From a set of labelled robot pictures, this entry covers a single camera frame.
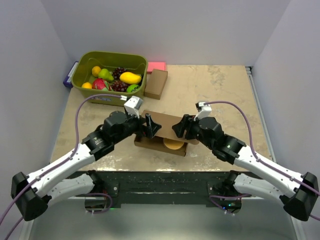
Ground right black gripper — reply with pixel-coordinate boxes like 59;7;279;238
171;114;215;151

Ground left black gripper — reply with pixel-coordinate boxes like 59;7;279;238
113;109;161;144

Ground orange round sponge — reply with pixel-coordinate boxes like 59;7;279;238
163;138;184;150

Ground large cardboard box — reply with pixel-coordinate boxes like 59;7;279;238
134;110;199;157

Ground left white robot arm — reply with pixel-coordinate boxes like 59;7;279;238
10;111;162;221

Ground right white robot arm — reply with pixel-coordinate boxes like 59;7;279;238
172;114;320;222

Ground small folded cardboard box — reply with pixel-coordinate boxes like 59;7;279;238
144;69;168;100

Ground purple rectangular box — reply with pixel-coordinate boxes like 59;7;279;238
63;61;79;89

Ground green round fruit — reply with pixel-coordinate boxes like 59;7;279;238
126;84;140;93

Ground purple grapes front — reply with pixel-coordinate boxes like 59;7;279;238
111;80;130;92

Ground purple grapes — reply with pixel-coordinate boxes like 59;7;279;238
111;80;130;92
112;67;128;80

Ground yellow mango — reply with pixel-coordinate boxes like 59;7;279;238
119;71;142;85

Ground olive green plastic bin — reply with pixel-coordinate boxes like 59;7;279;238
71;51;148;106

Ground pink sticky note pad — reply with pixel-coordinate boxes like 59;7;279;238
147;61;167;74

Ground purple grapes back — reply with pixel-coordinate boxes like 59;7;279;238
112;67;128;80

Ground green pear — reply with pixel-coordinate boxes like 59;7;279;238
98;68;114;82

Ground orange fruit front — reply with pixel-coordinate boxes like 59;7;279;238
81;82;92;89

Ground orange fruit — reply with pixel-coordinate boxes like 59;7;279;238
81;82;92;89
91;66;102;78

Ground orange fruit back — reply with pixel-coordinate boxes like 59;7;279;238
91;66;102;78

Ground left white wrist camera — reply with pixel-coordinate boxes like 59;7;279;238
120;95;143;119

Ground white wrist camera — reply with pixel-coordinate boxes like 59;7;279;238
194;101;212;121
120;95;143;119

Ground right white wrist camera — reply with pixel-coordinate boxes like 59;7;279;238
194;101;212;121

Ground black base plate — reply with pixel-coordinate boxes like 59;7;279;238
86;170;242;213

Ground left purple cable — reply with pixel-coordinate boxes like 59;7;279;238
0;93;126;240

